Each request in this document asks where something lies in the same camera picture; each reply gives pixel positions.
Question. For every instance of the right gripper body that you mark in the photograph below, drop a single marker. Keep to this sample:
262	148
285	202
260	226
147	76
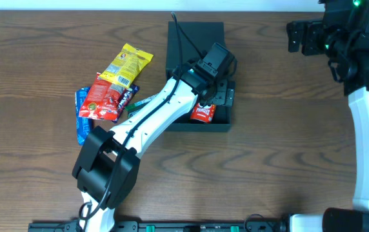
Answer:
305	37

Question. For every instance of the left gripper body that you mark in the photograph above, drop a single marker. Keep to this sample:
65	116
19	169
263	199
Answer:
222	93

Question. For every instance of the red Pringles can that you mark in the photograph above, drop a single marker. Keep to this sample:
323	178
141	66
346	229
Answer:
202	114

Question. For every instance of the black gift box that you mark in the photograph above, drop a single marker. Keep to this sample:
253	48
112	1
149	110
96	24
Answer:
198	37

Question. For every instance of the yellow snack bag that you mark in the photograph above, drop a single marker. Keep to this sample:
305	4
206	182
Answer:
126	66

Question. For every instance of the red candy bag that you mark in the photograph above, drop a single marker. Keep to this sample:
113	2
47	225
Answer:
102	101

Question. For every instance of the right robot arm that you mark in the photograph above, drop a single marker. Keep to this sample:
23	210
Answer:
343	36

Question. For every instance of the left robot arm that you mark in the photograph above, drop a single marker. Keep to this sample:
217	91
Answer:
108	164

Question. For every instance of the green gum pack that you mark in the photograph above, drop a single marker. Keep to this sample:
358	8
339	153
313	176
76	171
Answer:
132	109

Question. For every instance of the purple Dairy Milk bar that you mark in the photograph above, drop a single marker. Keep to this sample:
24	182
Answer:
124	100

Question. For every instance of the blue cookie packet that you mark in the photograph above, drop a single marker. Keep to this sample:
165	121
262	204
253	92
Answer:
83	125

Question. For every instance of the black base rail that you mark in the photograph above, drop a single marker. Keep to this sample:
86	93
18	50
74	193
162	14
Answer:
133	226

